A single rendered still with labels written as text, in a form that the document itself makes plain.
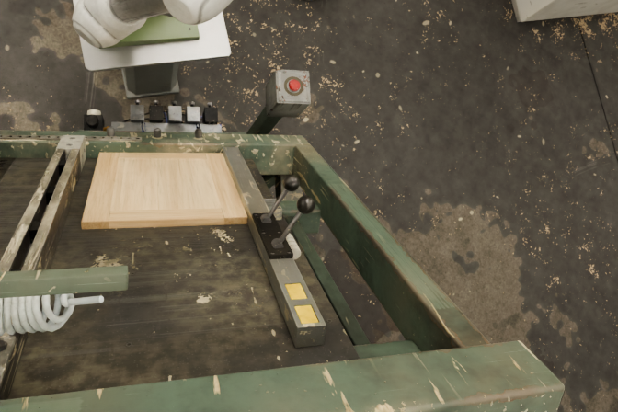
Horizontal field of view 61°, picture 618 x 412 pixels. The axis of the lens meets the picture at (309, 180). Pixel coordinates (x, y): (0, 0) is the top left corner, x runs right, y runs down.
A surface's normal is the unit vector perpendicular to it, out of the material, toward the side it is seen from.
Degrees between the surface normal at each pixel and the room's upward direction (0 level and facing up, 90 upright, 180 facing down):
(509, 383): 59
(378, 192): 0
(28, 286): 31
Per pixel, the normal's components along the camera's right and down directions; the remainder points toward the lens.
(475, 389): 0.10, -0.93
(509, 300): 0.29, -0.16
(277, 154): 0.27, 0.36
